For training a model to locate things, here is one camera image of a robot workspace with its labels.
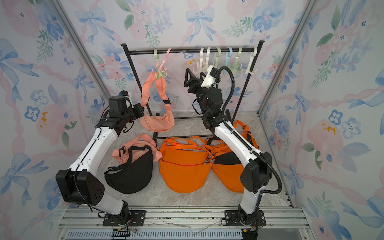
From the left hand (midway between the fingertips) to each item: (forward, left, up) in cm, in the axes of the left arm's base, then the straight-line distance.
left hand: (145, 106), depth 81 cm
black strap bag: (-16, -47, -26) cm, 56 cm away
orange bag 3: (-26, -47, -29) cm, 61 cm away
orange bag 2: (-9, -23, -30) cm, 39 cm away
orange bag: (-28, -21, -29) cm, 45 cm away
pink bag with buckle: (-18, +15, -21) cm, 31 cm away
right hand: (+1, -27, +21) cm, 34 cm away
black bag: (-27, +9, -30) cm, 41 cm away
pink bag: (-1, -5, -14) cm, 15 cm away
